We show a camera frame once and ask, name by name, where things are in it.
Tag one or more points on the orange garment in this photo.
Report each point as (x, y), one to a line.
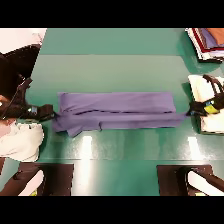
(3, 100)

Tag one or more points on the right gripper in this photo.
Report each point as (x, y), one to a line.
(197, 108)

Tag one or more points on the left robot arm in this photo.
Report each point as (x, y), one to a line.
(57, 180)

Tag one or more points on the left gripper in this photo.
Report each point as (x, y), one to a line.
(45, 112)

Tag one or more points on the purple T-shirt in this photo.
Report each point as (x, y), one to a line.
(116, 110)

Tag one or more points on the orange-brown garment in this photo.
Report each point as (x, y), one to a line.
(217, 34)

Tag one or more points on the white striped garment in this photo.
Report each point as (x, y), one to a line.
(196, 46)

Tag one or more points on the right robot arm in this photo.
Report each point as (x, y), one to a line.
(171, 180)

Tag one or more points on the blue-violet garment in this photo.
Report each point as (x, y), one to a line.
(210, 41)

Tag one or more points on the dark red garment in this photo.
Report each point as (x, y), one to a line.
(200, 41)

